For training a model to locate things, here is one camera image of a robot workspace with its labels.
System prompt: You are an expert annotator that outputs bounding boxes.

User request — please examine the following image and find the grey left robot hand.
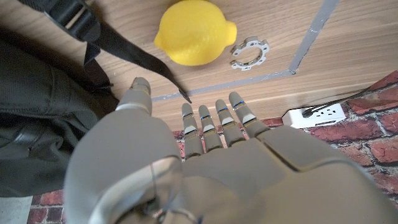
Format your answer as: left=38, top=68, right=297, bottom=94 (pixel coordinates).
left=63, top=77, right=398, bottom=224

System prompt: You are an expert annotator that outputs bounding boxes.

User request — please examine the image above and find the yellow lemon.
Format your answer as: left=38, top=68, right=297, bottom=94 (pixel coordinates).
left=154, top=0, right=238, bottom=67

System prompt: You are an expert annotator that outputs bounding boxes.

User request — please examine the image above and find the black backpack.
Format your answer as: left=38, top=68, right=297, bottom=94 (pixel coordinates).
left=0, top=0, right=193, bottom=198

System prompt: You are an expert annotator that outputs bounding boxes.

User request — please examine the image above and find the white power strip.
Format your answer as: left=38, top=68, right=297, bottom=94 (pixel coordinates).
left=282, top=103, right=347, bottom=129

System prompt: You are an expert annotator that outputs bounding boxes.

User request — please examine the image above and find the red brick print backdrop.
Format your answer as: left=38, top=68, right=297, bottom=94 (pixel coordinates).
left=26, top=70, right=398, bottom=224

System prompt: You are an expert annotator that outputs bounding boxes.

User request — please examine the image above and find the black power strip cord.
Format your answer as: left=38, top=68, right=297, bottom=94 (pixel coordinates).
left=301, top=88, right=368, bottom=119

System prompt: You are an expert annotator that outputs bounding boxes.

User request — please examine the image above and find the white gear shaped ring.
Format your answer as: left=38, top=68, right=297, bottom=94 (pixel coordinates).
left=229, top=36, right=270, bottom=72

